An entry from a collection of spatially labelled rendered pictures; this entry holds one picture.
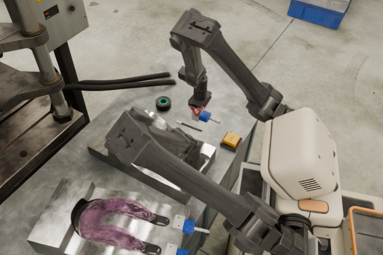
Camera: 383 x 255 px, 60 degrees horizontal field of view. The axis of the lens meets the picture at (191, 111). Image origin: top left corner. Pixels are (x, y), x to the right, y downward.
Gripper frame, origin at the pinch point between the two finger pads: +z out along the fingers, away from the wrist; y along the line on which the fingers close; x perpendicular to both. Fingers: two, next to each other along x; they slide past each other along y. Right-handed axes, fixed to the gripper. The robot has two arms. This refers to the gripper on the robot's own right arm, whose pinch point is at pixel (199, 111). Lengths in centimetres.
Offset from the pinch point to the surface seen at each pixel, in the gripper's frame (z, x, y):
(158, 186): 10.7, 1.7, 36.0
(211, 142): 15.1, 7.8, 1.5
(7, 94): -11, -70, 42
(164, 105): 10.9, -22.5, -4.6
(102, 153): 8.2, -27.0, 35.9
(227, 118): 15.1, 7.4, -15.9
